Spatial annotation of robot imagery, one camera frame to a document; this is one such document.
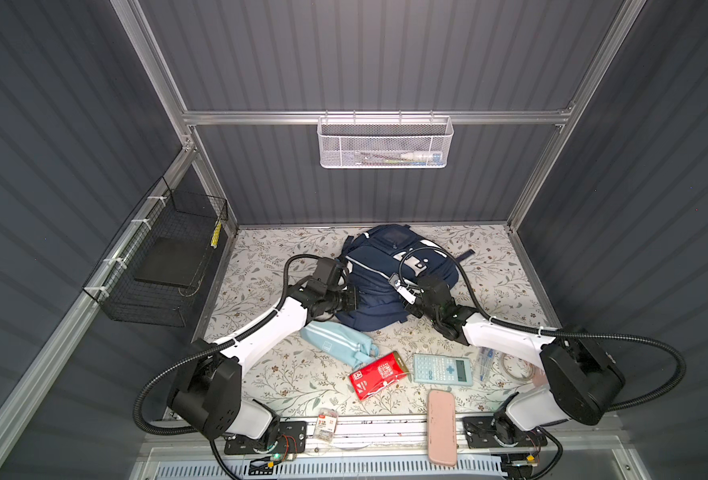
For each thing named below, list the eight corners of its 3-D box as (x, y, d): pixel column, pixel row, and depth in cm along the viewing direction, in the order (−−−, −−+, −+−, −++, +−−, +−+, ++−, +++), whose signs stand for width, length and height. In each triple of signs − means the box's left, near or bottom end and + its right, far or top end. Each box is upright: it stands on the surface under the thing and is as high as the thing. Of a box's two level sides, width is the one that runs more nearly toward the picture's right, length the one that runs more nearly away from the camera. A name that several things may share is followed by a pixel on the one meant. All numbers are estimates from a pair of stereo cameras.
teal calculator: (415, 385, 83) (416, 383, 82) (412, 357, 88) (413, 354, 87) (473, 385, 83) (475, 382, 81) (466, 357, 88) (468, 354, 87)
